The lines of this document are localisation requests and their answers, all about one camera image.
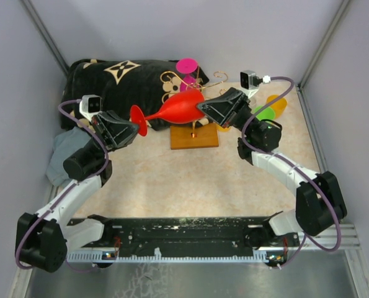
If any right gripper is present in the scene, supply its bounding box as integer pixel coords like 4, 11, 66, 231
195, 87, 260, 138

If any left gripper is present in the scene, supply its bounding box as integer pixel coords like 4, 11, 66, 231
84, 110, 143, 161

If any green plastic wine glass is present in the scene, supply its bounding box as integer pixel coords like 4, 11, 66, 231
252, 106, 275, 120

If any red plastic wine glass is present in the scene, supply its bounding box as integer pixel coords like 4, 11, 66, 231
130, 89, 205, 137

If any pink plastic wine glass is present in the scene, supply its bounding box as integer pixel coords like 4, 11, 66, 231
176, 58, 198, 92

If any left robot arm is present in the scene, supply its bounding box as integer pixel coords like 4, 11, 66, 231
14, 111, 143, 273

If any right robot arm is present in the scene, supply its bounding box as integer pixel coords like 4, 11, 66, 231
197, 88, 347, 246

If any orange wine glass near rack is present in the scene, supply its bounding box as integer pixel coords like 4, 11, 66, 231
215, 89, 234, 133

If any clear wine glass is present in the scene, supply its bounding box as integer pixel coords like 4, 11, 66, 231
249, 96, 257, 109

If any orange wine glass far right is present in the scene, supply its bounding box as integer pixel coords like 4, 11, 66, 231
266, 94, 287, 119

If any black floral pillow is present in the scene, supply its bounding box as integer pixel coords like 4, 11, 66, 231
59, 58, 215, 131

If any grey cloth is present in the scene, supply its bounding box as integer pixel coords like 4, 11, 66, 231
46, 127, 91, 187

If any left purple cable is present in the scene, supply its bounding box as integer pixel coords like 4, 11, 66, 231
15, 99, 110, 273

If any purple cable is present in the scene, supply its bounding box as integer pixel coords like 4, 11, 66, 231
15, 99, 110, 273
241, 76, 342, 269

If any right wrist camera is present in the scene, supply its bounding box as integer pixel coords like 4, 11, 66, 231
240, 70, 263, 98

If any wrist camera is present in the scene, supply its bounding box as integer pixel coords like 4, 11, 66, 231
240, 70, 263, 98
79, 94, 102, 121

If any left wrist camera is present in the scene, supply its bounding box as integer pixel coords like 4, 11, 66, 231
79, 94, 102, 121

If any gold wire glass rack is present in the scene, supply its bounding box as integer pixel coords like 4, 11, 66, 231
160, 66, 230, 150

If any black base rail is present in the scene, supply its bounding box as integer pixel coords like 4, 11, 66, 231
84, 217, 300, 265

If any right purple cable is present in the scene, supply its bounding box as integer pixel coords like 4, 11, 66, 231
241, 76, 342, 269

